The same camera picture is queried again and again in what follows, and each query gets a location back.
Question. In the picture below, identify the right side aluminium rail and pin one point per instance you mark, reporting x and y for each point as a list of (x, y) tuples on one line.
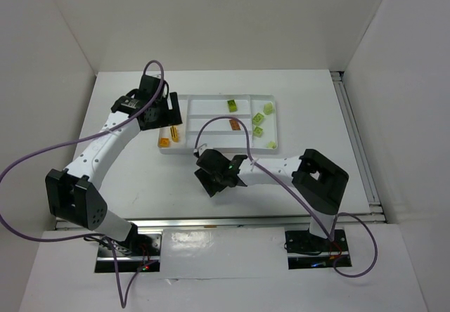
[(357, 145)]

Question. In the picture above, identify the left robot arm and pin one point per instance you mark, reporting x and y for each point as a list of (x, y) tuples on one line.
[(73, 193)]

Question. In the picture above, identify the light green lego block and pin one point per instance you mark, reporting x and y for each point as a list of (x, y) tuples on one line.
[(258, 119)]

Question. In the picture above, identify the small orange square lego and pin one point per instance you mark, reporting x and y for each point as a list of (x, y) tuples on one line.
[(164, 142)]

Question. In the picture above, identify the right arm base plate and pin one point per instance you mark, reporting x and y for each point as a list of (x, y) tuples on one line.
[(306, 251)]

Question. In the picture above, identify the light green lego tray corner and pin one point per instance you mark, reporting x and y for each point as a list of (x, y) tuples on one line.
[(271, 145)]

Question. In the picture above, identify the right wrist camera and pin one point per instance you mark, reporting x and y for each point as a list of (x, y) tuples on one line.
[(198, 151)]

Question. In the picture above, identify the front aluminium rail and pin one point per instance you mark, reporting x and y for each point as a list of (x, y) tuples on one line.
[(377, 217)]

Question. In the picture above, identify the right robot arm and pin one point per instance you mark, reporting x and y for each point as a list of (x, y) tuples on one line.
[(316, 182)]

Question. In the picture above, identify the orange lego plate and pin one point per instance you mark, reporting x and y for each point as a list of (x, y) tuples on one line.
[(174, 134)]

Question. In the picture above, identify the white divided sorting tray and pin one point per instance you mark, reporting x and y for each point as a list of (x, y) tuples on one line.
[(205, 119)]

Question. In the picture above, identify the light green tall lego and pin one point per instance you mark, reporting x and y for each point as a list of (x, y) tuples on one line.
[(268, 108)]

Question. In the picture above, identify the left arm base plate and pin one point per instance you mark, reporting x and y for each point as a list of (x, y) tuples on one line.
[(146, 255)]

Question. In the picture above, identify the aluminium rail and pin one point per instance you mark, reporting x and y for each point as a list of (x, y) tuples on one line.
[(357, 145), (377, 217)]

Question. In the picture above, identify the light green lego in tray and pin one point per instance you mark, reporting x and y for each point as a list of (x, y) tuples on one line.
[(258, 131)]

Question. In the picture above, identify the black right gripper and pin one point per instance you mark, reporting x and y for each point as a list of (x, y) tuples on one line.
[(211, 179)]

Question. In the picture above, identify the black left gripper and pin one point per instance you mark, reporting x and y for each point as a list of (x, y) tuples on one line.
[(174, 109)]

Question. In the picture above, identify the brown lego plate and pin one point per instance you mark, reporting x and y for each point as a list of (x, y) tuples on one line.
[(234, 125)]

